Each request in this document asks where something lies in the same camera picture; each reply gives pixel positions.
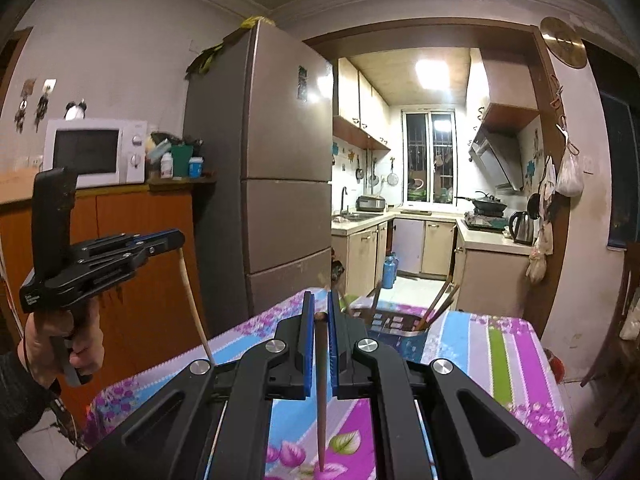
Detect dark room window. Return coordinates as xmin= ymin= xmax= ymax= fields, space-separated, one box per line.
xmin=596 ymin=44 xmax=640 ymax=249

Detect dark crumpled bag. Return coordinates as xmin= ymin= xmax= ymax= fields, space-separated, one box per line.
xmin=185 ymin=42 xmax=227 ymax=79

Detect dark brown chopstick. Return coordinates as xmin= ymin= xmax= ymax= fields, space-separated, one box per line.
xmin=314 ymin=311 xmax=329 ymax=474

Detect blue water bottle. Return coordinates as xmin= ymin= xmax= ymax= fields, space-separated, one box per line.
xmin=382 ymin=252 xmax=400 ymax=289

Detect orange wooden cabinet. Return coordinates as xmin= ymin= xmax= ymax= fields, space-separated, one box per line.
xmin=0 ymin=175 xmax=217 ymax=433

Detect white hanging plastic bag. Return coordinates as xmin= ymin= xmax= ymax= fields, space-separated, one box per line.
xmin=555 ymin=144 xmax=585 ymax=198

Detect hanging wall ornament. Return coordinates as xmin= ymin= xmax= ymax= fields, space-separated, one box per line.
xmin=33 ymin=79 xmax=57 ymax=132
xmin=13 ymin=78 xmax=32 ymax=134

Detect floral striped tablecloth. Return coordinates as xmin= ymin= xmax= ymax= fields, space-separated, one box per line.
xmin=82 ymin=290 xmax=577 ymax=480

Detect person's left forearm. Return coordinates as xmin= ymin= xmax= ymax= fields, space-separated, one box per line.
xmin=0 ymin=349 xmax=64 ymax=444

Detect gold round wall clock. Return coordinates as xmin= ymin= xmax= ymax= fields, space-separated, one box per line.
xmin=539 ymin=16 xmax=587 ymax=70

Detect barred kitchen window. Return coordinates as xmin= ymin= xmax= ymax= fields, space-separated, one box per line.
xmin=403 ymin=108 xmax=457 ymax=206

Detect gas stove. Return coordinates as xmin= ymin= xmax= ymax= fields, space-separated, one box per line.
xmin=463 ymin=212 xmax=507 ymax=234

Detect kitchen cabinets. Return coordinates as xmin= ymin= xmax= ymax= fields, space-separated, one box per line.
xmin=332 ymin=57 xmax=392 ymax=152
xmin=331 ymin=212 xmax=533 ymax=291

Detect bunch of wooden chopsticks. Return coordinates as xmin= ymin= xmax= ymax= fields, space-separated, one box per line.
xmin=320 ymin=259 xmax=462 ymax=334

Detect pale cardboard packet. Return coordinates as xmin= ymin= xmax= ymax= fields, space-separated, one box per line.
xmin=146 ymin=137 xmax=174 ymax=162

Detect pale bamboo chopstick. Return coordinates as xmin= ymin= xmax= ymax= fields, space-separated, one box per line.
xmin=177 ymin=247 xmax=214 ymax=369

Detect brown wooden doorway frame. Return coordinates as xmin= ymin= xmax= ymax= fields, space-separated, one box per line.
xmin=302 ymin=24 xmax=573 ymax=333

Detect blue perforated utensil holder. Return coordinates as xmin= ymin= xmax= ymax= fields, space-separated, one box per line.
xmin=350 ymin=305 xmax=432 ymax=363

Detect lower kitchen cabinets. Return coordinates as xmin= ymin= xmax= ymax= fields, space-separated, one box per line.
xmin=331 ymin=212 xmax=533 ymax=291

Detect white microwave oven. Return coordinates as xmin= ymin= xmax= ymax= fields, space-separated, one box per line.
xmin=42 ymin=118 xmax=149 ymax=190

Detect green plastic container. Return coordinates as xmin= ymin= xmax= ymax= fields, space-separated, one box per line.
xmin=171 ymin=143 xmax=194 ymax=179

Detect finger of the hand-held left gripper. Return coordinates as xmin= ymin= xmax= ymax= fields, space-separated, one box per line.
xmin=70 ymin=229 xmax=184 ymax=265
xmin=74 ymin=251 xmax=152 ymax=287

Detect steel range hood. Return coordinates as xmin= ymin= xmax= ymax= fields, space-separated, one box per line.
xmin=468 ymin=124 xmax=525 ymax=194

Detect steel electric kettle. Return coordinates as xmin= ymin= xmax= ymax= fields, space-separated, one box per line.
xmin=508 ymin=209 xmax=535 ymax=246

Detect hanging cloth bags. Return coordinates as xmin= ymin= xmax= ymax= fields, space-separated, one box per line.
xmin=524 ymin=154 xmax=557 ymax=284

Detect person's left hand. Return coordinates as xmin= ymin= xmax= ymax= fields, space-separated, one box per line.
xmin=22 ymin=305 xmax=106 ymax=387

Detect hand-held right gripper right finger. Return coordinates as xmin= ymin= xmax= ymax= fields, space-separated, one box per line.
xmin=327 ymin=290 xmax=580 ymax=480

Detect black wok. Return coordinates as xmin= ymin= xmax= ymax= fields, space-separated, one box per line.
xmin=454 ymin=190 xmax=509 ymax=214

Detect upper kitchen cabinets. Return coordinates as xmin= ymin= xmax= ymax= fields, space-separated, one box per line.
xmin=332 ymin=57 xmax=392 ymax=152

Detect ceiling light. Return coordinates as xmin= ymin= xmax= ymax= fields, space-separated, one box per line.
xmin=414 ymin=57 xmax=458 ymax=90

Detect brown metallic refrigerator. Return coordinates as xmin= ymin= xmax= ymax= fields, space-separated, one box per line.
xmin=181 ymin=20 xmax=334 ymax=332

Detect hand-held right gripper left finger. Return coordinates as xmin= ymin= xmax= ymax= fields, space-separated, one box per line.
xmin=62 ymin=290 xmax=316 ymax=480

